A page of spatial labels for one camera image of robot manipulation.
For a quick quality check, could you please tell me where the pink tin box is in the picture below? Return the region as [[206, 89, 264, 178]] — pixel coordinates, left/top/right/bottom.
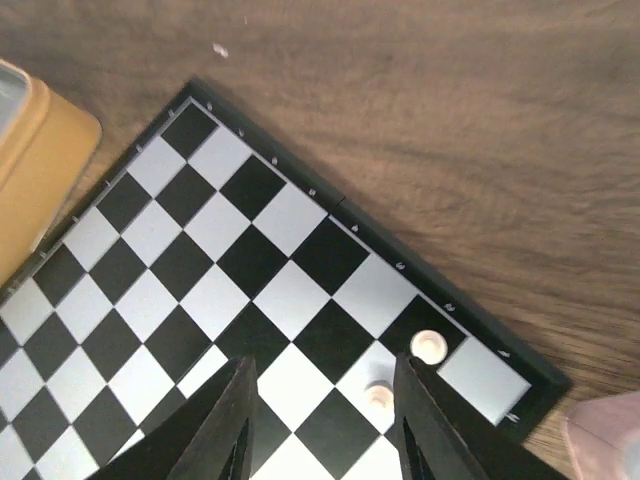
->
[[562, 391, 639, 480]]

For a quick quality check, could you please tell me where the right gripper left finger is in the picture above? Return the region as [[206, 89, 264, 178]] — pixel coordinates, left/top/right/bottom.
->
[[94, 356, 258, 480]]

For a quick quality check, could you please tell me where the yellow tin box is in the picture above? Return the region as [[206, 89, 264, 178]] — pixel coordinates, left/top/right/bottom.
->
[[1, 60, 102, 283]]

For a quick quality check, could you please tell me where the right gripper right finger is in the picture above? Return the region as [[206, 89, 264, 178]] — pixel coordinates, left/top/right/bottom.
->
[[392, 351, 566, 480]]

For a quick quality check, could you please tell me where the white pawn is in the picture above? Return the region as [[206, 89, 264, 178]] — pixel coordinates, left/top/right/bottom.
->
[[364, 383, 394, 415], [410, 330, 448, 365]]

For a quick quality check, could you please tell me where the black and white chessboard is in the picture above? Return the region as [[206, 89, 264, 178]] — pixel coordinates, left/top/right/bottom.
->
[[1, 80, 570, 479]]

